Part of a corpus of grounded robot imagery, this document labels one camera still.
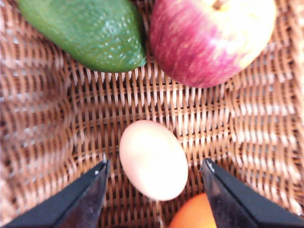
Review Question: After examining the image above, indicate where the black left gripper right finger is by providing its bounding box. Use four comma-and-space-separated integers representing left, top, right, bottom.
200, 158, 304, 228

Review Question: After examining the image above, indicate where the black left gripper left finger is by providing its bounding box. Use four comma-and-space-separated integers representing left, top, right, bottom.
4, 160, 111, 228

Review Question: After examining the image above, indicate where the beige egg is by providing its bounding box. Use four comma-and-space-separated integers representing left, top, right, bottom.
120, 120, 189, 201

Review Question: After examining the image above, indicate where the brown wicker basket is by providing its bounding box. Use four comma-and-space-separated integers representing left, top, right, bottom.
0, 0, 304, 228

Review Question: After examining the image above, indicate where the orange tangerine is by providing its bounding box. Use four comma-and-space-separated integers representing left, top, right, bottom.
168, 193, 217, 228

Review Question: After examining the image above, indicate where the red yellow apple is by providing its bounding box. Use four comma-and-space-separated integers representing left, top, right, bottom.
150, 0, 277, 87

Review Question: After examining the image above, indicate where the green avocado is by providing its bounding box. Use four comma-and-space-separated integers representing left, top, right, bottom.
17, 0, 147, 72

